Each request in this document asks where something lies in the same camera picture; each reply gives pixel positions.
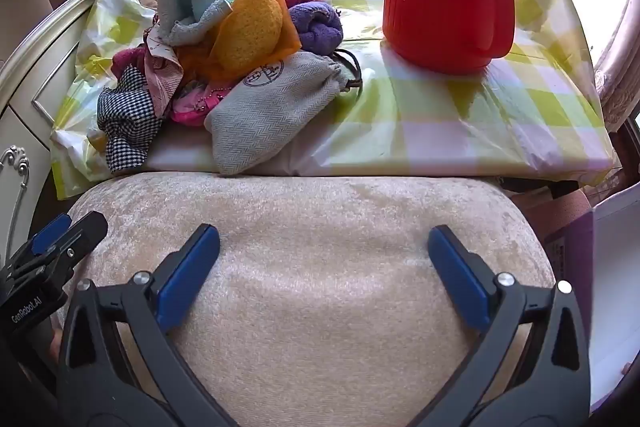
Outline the black white houndstooth cloth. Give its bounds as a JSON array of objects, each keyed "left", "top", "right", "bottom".
[{"left": 96, "top": 65, "right": 163, "bottom": 174}]

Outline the pink beaded pouch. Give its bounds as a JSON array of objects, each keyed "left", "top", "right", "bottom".
[{"left": 169, "top": 81, "right": 231, "bottom": 127}]

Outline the red print white scarf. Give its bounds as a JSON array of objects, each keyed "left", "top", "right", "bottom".
[{"left": 143, "top": 15, "right": 183, "bottom": 118}]

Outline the grey herringbone drawstring pouch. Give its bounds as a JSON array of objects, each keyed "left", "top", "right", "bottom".
[{"left": 205, "top": 49, "right": 362, "bottom": 176}]

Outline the light blue towel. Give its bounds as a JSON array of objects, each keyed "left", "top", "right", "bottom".
[{"left": 157, "top": 0, "right": 232, "bottom": 48}]

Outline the orange mesh bag with sponge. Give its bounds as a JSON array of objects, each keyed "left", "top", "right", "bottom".
[{"left": 175, "top": 0, "right": 302, "bottom": 88}]

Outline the purple towel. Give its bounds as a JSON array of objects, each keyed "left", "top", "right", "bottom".
[{"left": 288, "top": 1, "right": 343, "bottom": 55}]

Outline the purple white storage box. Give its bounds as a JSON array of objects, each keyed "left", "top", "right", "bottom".
[{"left": 542, "top": 185, "right": 639, "bottom": 410}]

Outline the cream carved cabinet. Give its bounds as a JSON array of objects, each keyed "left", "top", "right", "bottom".
[{"left": 0, "top": 0, "right": 94, "bottom": 261}]

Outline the green checkered plastic tablecloth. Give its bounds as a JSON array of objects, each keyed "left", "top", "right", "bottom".
[{"left": 51, "top": 0, "right": 618, "bottom": 199}]

